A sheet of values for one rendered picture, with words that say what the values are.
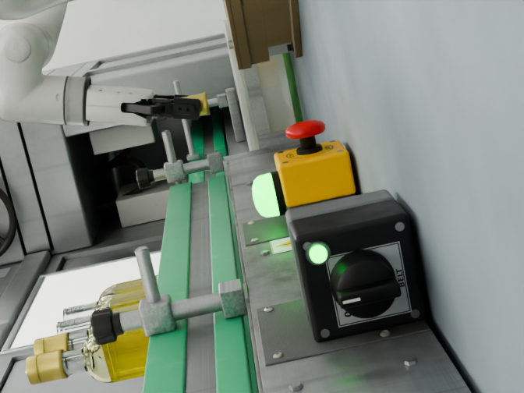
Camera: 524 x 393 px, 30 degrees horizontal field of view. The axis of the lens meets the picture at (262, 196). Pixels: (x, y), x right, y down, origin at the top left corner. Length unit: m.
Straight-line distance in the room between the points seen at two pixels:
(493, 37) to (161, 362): 0.45
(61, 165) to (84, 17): 2.77
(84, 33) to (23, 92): 3.52
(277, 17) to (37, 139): 1.15
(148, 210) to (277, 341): 1.73
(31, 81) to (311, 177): 0.66
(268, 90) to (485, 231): 0.97
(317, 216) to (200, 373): 0.15
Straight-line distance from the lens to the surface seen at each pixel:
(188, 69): 2.24
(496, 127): 0.43
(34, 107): 1.51
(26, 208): 2.32
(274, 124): 1.44
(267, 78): 1.43
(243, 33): 1.24
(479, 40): 0.43
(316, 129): 0.96
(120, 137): 2.37
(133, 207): 2.42
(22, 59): 1.49
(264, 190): 0.96
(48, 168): 2.30
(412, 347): 0.66
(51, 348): 1.26
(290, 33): 1.27
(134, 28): 5.00
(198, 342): 0.80
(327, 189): 0.95
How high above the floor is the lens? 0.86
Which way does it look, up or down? 1 degrees down
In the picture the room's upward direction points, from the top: 102 degrees counter-clockwise
